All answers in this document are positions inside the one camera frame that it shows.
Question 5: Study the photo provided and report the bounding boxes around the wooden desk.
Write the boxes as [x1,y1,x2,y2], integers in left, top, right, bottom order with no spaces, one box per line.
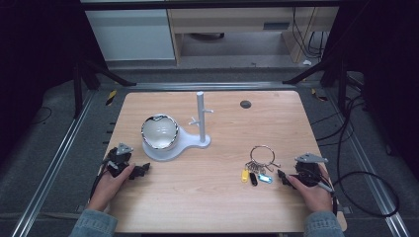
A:
[166,6,340,65]

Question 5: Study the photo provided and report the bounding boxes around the shiny silver bowl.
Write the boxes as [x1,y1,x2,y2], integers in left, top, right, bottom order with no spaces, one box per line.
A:
[140,114,180,151]

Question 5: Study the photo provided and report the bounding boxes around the person's left hand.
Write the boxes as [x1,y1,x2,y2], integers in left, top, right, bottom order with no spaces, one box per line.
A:
[86,163,136,212]

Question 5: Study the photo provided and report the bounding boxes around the white stand with pegs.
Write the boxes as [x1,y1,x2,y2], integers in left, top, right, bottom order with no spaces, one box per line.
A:
[141,91,214,163]

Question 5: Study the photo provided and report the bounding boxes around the black cables under desk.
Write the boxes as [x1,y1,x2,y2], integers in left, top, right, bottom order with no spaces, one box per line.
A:
[291,7,331,60]

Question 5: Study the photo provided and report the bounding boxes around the yellow black tape strip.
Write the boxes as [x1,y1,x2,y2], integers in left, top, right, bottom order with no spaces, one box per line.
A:
[310,87,329,103]
[105,89,119,108]

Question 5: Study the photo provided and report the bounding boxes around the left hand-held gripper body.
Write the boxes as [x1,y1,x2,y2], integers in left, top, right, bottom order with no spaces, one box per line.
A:
[104,142,134,179]

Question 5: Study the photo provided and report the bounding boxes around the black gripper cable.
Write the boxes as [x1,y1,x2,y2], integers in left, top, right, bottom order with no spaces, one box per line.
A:
[89,159,111,200]
[316,181,339,217]

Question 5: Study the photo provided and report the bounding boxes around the black metal stand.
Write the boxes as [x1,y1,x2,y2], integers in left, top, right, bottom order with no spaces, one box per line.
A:
[282,53,351,117]
[72,58,138,120]

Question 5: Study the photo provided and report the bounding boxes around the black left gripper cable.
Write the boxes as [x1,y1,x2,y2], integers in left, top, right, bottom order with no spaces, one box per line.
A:
[89,159,111,200]

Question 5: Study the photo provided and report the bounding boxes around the person's right hand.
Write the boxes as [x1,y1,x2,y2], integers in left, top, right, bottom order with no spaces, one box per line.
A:
[285,163,334,214]

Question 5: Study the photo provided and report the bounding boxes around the black looped floor cable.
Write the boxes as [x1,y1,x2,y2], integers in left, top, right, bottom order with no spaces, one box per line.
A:
[310,93,401,218]

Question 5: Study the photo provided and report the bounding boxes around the metal floor rail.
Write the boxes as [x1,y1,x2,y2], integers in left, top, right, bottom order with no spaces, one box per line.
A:
[126,81,298,93]
[324,88,413,237]
[10,90,97,237]

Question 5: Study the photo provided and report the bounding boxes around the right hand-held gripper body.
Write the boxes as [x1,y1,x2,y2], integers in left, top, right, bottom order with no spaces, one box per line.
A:
[293,152,331,189]

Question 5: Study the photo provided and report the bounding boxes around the thin black floor cable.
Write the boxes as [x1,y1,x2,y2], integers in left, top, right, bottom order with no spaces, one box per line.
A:
[30,105,53,126]

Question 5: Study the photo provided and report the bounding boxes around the white cabinet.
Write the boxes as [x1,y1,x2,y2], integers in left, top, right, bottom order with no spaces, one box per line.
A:
[84,8,176,62]

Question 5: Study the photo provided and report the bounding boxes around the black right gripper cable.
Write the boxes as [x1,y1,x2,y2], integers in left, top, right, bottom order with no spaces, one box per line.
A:
[316,181,339,217]

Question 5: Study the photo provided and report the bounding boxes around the key ring with tagged keys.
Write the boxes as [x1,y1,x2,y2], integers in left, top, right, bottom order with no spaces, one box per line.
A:
[240,144,282,188]

